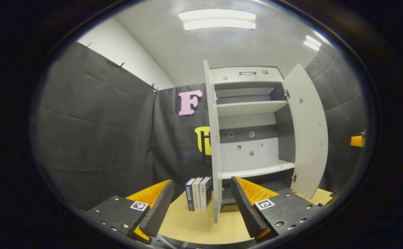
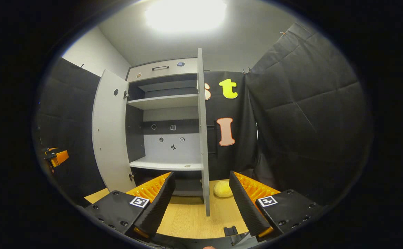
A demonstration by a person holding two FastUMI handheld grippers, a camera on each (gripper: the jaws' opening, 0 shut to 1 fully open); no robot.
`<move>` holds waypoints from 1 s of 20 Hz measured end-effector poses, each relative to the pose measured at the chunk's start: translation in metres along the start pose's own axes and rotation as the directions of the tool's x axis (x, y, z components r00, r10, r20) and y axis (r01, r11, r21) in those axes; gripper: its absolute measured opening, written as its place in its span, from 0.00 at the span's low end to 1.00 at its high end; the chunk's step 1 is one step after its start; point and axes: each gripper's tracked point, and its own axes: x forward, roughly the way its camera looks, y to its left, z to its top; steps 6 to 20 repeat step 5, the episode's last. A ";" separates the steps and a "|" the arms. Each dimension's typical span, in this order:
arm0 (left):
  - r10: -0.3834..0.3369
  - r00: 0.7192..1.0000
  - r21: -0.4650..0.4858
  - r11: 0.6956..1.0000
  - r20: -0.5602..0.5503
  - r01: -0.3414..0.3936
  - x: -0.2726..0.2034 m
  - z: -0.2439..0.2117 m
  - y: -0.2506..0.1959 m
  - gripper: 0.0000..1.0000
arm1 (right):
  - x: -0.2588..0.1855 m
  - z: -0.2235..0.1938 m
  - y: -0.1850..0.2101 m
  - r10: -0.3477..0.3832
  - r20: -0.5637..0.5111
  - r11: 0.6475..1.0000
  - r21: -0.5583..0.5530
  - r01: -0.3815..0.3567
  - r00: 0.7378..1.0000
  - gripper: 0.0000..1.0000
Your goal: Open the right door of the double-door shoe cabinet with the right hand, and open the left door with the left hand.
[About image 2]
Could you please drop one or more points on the grey double-door shoe cabinet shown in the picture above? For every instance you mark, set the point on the grey double-door shoe cabinet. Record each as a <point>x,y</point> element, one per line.
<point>174,114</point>

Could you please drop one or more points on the black backdrop cloth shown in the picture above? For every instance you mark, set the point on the black backdrop cloth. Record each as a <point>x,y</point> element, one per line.
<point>308,121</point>

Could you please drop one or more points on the grey cabinet shelf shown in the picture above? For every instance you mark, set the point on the grey cabinet shelf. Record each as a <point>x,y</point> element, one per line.
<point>167,102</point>
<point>160,163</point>

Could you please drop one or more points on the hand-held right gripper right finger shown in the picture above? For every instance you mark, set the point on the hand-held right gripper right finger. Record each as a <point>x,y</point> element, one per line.
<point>244,204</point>

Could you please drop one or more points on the grey cabinet door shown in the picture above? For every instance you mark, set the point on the grey cabinet door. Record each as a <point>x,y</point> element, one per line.
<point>203,138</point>
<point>111,138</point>

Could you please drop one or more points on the ceiling light panel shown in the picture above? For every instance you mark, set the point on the ceiling light panel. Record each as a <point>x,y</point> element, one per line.
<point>186,15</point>

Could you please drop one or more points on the yellow round sponge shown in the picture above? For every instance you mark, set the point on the yellow round sponge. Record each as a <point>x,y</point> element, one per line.
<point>223,189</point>

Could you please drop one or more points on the black table clamp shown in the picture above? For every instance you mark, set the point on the black table clamp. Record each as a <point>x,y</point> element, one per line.
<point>230,231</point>

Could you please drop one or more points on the grey cabinet drawer front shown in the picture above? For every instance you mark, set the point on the grey cabinet drawer front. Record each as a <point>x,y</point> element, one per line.
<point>146,74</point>

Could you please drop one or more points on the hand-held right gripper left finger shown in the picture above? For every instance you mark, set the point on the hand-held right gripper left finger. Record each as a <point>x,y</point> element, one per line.
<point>160,202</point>

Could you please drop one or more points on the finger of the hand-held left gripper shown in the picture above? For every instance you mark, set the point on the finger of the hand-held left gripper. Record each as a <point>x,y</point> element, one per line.
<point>49,150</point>
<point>61,157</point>

